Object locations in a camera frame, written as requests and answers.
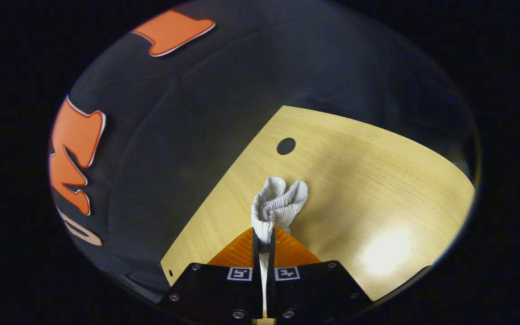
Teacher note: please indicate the white jeans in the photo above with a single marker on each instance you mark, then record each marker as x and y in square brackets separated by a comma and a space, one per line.
[278, 203]

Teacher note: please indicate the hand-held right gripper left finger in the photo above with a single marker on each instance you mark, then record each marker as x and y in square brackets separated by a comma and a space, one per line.
[256, 255]

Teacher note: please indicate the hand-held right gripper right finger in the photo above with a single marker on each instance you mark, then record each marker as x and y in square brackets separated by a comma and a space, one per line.
[271, 255]

